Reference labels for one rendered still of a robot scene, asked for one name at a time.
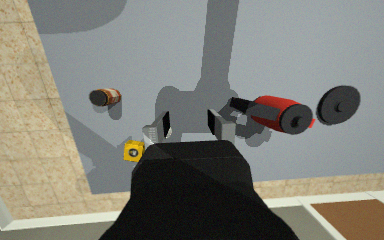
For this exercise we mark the brown jar with black lid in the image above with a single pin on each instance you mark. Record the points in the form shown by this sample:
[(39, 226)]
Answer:
[(104, 97)]

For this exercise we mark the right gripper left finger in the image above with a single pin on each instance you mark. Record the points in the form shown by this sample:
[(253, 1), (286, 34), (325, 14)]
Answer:
[(156, 132)]

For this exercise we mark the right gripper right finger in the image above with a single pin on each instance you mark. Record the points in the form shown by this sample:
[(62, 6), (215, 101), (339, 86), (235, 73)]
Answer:
[(222, 129)]

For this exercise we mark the dark grey round disc with centre stud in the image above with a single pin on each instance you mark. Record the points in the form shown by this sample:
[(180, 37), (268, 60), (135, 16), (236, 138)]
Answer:
[(339, 104)]

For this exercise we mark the yellow tape measure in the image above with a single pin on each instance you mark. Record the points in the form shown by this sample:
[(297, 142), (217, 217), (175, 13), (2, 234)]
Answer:
[(133, 150)]

